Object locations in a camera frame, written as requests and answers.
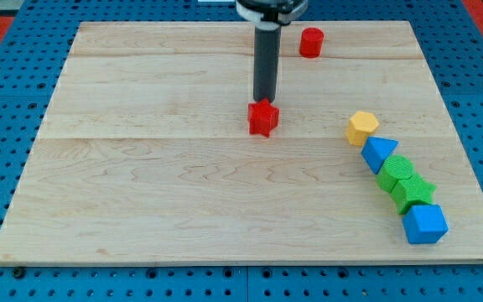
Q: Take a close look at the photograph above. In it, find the blue cube block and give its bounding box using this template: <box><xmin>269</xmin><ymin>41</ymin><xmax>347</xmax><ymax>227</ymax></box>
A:
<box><xmin>402</xmin><ymin>205</ymin><xmax>449</xmax><ymax>244</ymax></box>

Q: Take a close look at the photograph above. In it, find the yellow hexagon block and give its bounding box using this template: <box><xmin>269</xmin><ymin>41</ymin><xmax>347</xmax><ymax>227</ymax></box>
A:
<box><xmin>345</xmin><ymin>111</ymin><xmax>379</xmax><ymax>147</ymax></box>

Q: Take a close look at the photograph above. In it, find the green star block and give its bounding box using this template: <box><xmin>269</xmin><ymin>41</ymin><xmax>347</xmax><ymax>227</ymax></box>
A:
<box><xmin>391</xmin><ymin>173</ymin><xmax>437</xmax><ymax>215</ymax></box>

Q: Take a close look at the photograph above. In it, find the red cylinder block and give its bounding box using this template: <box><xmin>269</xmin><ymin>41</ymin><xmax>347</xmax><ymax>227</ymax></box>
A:
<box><xmin>299</xmin><ymin>27</ymin><xmax>325</xmax><ymax>58</ymax></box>

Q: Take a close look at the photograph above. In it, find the light wooden board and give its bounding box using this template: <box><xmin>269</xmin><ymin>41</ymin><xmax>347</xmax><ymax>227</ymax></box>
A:
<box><xmin>0</xmin><ymin>21</ymin><xmax>483</xmax><ymax>267</ymax></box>

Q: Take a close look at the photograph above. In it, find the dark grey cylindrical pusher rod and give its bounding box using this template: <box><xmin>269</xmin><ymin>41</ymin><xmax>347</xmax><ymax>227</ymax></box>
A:
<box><xmin>253</xmin><ymin>28</ymin><xmax>281</xmax><ymax>102</ymax></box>

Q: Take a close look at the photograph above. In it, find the green cylinder block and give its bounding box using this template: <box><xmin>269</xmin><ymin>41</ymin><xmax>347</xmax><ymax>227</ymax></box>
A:
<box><xmin>377</xmin><ymin>154</ymin><xmax>414</xmax><ymax>193</ymax></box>

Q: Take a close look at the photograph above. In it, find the blue triangle block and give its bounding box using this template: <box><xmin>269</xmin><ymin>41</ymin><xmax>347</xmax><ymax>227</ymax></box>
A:
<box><xmin>361</xmin><ymin>136</ymin><xmax>398</xmax><ymax>174</ymax></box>

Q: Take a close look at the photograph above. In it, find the red star block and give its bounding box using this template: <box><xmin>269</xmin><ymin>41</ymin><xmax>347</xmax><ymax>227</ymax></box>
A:
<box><xmin>247</xmin><ymin>98</ymin><xmax>280</xmax><ymax>138</ymax></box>

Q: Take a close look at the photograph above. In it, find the black and white robot end effector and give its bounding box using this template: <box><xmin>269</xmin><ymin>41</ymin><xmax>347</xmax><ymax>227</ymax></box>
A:
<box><xmin>236</xmin><ymin>0</ymin><xmax>309</xmax><ymax>31</ymax></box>

